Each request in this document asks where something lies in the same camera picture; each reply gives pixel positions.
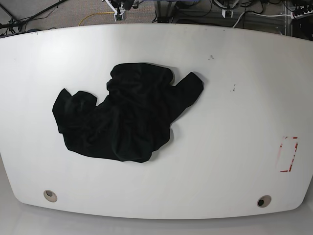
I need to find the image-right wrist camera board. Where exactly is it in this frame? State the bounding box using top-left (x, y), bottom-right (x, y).
top-left (222, 9), bottom-right (233, 18)

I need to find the white power strip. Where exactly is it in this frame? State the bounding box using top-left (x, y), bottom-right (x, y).
top-left (291, 5), bottom-right (313, 19)

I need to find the red tape rectangle marking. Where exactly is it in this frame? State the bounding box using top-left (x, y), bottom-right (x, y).
top-left (277, 137), bottom-right (299, 173)

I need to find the black T-shirt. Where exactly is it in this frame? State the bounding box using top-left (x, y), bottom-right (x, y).
top-left (52, 63), bottom-right (204, 163)

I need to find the white cable on floor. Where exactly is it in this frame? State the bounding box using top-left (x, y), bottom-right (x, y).
top-left (232, 11), bottom-right (293, 28)

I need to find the table cable grommet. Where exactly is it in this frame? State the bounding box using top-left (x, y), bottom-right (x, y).
top-left (257, 195), bottom-right (271, 208)
top-left (44, 190), bottom-right (57, 203)

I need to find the grey metal stand base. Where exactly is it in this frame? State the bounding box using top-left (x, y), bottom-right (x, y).
top-left (155, 0), bottom-right (196, 24)

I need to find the black robot arm image-left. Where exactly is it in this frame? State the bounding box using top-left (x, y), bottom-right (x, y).
top-left (102, 0), bottom-right (142, 10)

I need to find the right table cable grommet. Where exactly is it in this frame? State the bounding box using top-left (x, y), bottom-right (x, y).
top-left (257, 195), bottom-right (271, 208)

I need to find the left table cable grommet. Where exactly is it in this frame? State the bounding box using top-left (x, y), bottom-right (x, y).
top-left (44, 190), bottom-right (57, 203)

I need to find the yellow cable on floor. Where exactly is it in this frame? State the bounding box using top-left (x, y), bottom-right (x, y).
top-left (78, 11), bottom-right (115, 26)

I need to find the black tripod leg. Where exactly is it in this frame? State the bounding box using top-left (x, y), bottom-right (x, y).
top-left (0, 4), bottom-right (23, 25)

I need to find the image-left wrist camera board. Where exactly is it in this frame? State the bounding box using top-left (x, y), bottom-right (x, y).
top-left (114, 12), bottom-right (126, 22)

